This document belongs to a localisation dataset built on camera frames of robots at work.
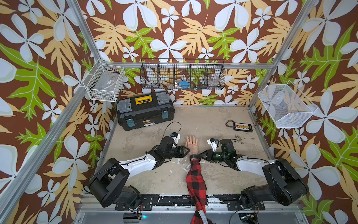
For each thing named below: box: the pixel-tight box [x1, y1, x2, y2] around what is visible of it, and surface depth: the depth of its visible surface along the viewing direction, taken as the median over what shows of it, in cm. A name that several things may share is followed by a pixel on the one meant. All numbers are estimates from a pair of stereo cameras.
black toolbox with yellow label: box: [116, 91, 176, 132], surface depth 100 cm
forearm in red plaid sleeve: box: [185, 159, 213, 224], surface depth 77 cm
